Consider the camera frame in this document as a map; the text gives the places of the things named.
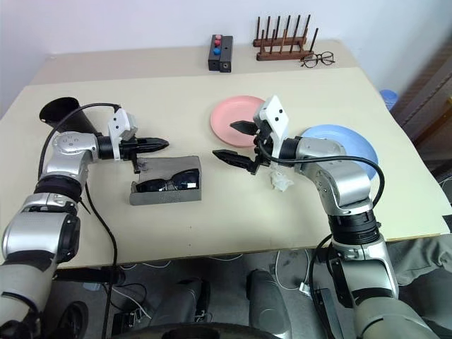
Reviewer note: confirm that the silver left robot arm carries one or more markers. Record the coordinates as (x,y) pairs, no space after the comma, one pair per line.
(67,144)

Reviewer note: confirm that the pink plastic plate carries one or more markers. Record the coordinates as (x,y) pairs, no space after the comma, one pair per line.
(226,120)

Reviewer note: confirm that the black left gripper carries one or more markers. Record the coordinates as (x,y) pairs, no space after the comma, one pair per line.
(127,148)

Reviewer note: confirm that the dark-rimmed clear eyeglasses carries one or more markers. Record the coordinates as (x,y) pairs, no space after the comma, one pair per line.
(326,58)

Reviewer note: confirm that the grey felt glasses case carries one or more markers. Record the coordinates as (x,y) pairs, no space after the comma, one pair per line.
(166,198)

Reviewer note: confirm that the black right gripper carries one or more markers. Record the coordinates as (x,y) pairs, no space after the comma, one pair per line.
(263,152)

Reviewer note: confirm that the black conical cup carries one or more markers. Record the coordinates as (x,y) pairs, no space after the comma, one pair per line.
(58,109)

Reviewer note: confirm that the black table frame bar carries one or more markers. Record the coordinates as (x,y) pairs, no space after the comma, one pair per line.
(88,275)

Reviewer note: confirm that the black sunglasses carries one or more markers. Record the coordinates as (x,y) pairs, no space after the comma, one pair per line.
(152,185)

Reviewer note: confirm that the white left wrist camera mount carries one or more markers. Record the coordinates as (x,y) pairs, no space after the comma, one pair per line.
(116,123)

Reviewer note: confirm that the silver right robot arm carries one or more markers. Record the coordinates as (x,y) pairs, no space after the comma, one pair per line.
(346,180)

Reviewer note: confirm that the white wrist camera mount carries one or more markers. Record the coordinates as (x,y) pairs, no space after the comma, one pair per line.
(275,113)
(116,123)

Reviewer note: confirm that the dark grey rounded shape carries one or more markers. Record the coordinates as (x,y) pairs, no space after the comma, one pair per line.
(268,303)
(183,300)

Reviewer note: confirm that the black box with coloured buttons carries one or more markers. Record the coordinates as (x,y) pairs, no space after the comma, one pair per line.
(214,60)

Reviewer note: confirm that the dark wooden peg rack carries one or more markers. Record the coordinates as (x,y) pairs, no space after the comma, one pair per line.
(279,42)
(282,56)

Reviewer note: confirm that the grey fabric cover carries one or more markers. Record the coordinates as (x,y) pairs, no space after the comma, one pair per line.
(420,257)

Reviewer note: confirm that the light blue plastic container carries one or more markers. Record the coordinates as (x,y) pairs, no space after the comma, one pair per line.
(388,98)

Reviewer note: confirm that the blue plastic plate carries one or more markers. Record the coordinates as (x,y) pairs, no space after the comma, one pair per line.
(339,131)

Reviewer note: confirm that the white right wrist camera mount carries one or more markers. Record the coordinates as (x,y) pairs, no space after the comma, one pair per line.
(275,113)

